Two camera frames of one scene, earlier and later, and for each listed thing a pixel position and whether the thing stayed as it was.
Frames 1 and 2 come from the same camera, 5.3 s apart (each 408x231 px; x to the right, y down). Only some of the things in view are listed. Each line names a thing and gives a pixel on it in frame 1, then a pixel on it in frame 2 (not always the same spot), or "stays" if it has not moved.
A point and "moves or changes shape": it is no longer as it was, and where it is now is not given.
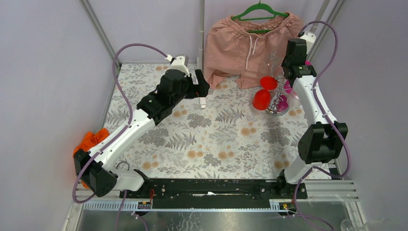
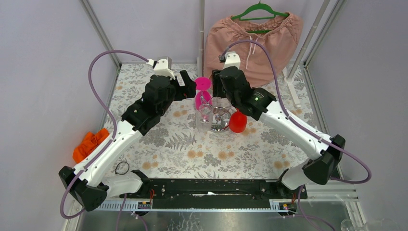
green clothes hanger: (259, 6) stays
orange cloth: (90, 139) stays
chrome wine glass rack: (274, 102) moves or changes shape
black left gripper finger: (201, 89) → (188, 91)
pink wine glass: (287, 86) → (203, 95)
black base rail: (214, 193) stays
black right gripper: (284, 62) → (216, 83)
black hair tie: (116, 167) stays
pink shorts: (244, 48) stays
